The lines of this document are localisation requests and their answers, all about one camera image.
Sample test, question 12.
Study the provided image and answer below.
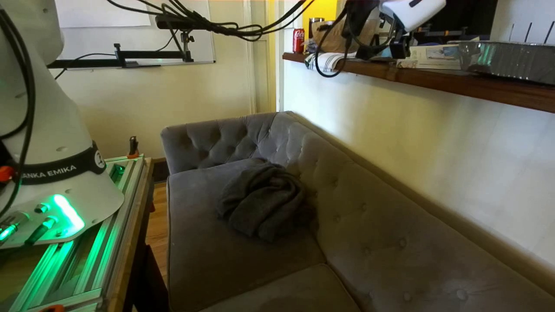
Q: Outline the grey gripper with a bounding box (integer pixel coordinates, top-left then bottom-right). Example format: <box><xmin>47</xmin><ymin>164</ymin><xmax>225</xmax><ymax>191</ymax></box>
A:
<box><xmin>345</xmin><ymin>0</ymin><xmax>413</xmax><ymax>61</ymax></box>

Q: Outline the black equipment on counter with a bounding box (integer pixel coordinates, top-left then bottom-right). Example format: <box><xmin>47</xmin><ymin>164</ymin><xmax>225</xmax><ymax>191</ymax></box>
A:
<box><xmin>427</xmin><ymin>0</ymin><xmax>499</xmax><ymax>48</ymax></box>

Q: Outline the wooden kitchen counter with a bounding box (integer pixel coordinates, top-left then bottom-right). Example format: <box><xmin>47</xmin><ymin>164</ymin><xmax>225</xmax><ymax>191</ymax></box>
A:
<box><xmin>281</xmin><ymin>51</ymin><xmax>555</xmax><ymax>115</ymax></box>

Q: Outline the white folded towel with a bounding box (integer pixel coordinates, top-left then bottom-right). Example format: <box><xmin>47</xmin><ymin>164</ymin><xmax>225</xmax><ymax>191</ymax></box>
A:
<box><xmin>303</xmin><ymin>51</ymin><xmax>357</xmax><ymax>75</ymax></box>

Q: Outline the red drink can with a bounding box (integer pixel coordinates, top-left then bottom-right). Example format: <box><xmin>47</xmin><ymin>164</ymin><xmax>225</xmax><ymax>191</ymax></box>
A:
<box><xmin>291</xmin><ymin>27</ymin><xmax>307</xmax><ymax>56</ymax></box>

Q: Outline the aluminium foil tray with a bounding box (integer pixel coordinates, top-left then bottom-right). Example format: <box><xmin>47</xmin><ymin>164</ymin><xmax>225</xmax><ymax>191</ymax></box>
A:
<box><xmin>459</xmin><ymin>39</ymin><xmax>555</xmax><ymax>89</ymax></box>

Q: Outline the grey tufted sofa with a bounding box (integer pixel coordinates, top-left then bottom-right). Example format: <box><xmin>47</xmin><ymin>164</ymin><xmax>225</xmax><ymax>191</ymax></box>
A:
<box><xmin>159</xmin><ymin>112</ymin><xmax>555</xmax><ymax>312</ymax></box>

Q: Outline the dark grey crumpled blanket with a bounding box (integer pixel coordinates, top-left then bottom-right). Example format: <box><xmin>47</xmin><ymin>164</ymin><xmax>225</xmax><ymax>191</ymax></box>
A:
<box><xmin>217</xmin><ymin>159</ymin><xmax>317</xmax><ymax>245</ymax></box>

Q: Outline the small dark bottle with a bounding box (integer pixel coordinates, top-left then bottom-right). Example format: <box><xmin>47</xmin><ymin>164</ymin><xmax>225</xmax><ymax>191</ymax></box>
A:
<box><xmin>126</xmin><ymin>136</ymin><xmax>142</xmax><ymax>162</ymax></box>

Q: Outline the black overhead cable bundle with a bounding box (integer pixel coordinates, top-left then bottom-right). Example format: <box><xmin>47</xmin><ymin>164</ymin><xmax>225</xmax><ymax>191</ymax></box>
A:
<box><xmin>106</xmin><ymin>0</ymin><xmax>348</xmax><ymax>81</ymax></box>

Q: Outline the black camera on stand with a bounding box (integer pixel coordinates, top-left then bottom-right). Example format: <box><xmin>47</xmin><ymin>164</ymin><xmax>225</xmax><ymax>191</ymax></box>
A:
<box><xmin>47</xmin><ymin>13</ymin><xmax>211</xmax><ymax>72</ymax></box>

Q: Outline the white wall board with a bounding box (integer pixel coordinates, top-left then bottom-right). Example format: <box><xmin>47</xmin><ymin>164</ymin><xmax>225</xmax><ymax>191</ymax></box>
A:
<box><xmin>52</xmin><ymin>0</ymin><xmax>217</xmax><ymax>67</ymax></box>

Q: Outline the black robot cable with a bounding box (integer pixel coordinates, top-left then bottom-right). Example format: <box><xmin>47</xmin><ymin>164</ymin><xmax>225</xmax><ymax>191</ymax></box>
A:
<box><xmin>0</xmin><ymin>8</ymin><xmax>40</xmax><ymax>216</ymax></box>

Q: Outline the aluminium frame robot table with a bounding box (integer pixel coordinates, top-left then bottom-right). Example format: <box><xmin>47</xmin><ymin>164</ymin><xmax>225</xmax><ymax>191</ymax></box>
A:
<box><xmin>0</xmin><ymin>155</ymin><xmax>170</xmax><ymax>312</ymax></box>

